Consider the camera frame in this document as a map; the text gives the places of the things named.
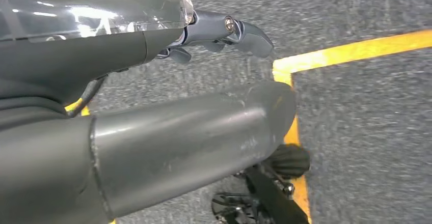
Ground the black robot foot mechanism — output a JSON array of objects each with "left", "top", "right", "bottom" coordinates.
[{"left": 210, "top": 144, "right": 311, "bottom": 224}]

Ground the yellow floor tape square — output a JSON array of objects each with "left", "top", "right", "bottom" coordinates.
[{"left": 272, "top": 29, "right": 432, "bottom": 224}]

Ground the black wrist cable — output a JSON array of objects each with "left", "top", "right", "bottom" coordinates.
[{"left": 65, "top": 75, "right": 110, "bottom": 119}]

